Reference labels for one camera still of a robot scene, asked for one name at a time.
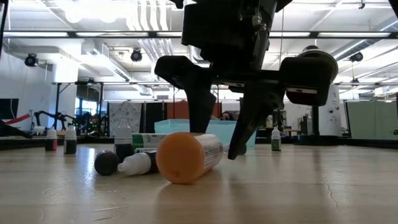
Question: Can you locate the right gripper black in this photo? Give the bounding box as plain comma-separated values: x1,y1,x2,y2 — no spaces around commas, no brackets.
154,0,340,161

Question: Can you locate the green translucent plastic tray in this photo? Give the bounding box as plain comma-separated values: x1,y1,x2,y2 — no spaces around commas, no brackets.
154,119,258,149

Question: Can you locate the large yellow coloring bottle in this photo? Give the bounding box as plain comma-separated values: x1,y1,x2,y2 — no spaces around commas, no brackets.
155,131,224,185

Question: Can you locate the small black bottle white cap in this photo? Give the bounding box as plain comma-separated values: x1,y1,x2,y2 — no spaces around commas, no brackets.
113,119,134,162
63,124,78,156
117,150,160,177

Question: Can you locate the large green coloring bottle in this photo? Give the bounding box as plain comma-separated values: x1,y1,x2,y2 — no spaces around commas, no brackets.
132,133,170,149

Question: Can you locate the black partition panel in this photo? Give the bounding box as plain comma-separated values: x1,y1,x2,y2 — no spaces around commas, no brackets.
144,101,166,134

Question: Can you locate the black desk lamp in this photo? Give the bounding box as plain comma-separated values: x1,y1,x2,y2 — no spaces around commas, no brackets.
294,45,340,146

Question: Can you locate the marble pattern board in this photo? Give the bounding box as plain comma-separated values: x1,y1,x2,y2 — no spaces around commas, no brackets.
108,101,143,137

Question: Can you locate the black ceiling spotlight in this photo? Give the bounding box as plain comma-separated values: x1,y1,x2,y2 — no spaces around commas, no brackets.
348,51,364,63
129,48,143,63
24,52,40,68

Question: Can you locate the black monitor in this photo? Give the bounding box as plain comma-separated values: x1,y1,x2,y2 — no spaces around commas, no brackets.
0,98,20,121

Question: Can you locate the black aluminium table frame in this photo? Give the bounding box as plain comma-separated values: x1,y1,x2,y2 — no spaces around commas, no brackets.
0,135,398,152

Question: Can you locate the green partition wall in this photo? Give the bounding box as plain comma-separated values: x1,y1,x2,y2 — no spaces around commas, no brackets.
346,101,398,141

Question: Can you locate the ceiling light rail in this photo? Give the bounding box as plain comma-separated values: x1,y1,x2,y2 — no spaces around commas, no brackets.
2,30,393,39

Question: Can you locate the red white strap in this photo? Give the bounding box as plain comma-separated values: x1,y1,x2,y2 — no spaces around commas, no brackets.
5,113,32,126

